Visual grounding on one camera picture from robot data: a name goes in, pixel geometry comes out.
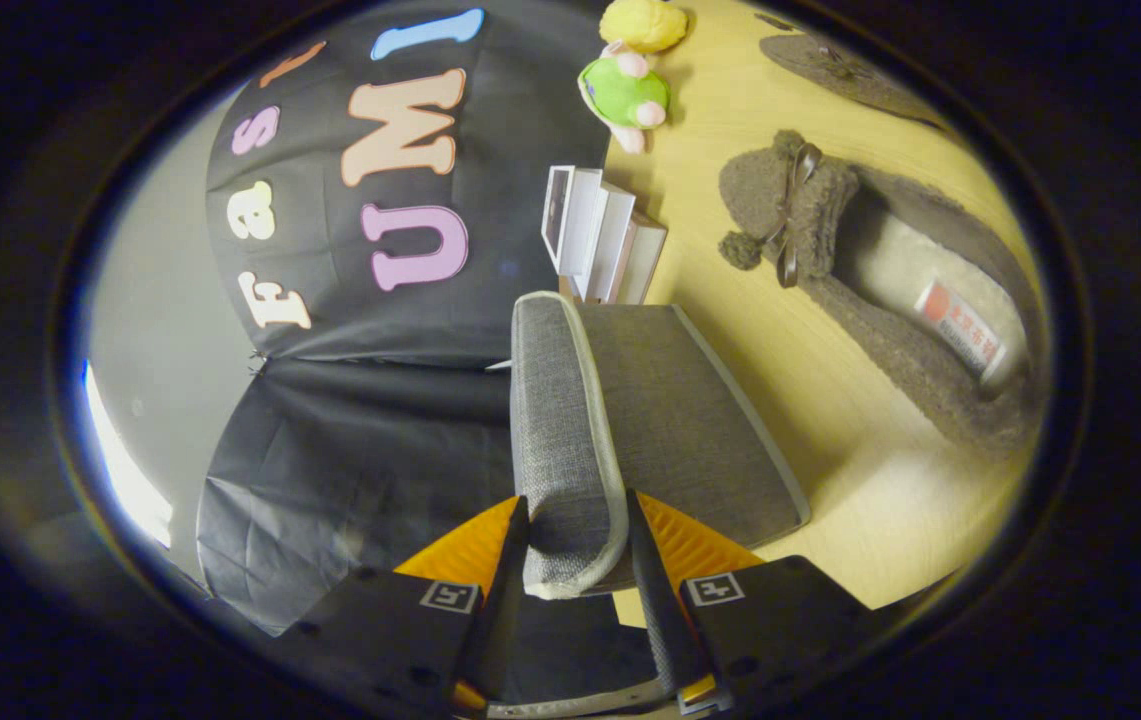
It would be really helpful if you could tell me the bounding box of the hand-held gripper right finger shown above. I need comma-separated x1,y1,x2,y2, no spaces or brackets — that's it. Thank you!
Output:
627,488,891,716

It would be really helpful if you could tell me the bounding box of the brown fuzzy slipper shoe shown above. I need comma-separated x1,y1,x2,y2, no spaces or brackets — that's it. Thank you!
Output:
718,130,1046,461
755,15,951,129

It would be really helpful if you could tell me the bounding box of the black backdrop cloth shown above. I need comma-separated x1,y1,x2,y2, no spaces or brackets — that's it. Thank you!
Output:
195,5,621,636

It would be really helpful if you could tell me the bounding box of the pinkish brown book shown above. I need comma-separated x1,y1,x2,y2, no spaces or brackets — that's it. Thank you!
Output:
620,215,669,306

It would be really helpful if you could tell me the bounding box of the green and pink plush toy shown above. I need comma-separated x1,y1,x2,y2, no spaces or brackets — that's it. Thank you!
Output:
577,40,673,156

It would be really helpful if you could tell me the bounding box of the plain white book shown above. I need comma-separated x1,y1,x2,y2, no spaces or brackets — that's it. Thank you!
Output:
570,170,637,303

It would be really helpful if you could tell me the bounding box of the yellow fluffy plush ball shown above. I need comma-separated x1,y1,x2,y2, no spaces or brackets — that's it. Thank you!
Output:
598,0,689,54

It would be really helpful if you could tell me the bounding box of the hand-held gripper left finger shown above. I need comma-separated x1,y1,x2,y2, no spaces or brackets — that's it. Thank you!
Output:
265,495,532,719

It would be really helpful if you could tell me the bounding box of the grey fabric storage box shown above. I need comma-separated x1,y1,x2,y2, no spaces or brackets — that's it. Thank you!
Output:
485,290,811,719

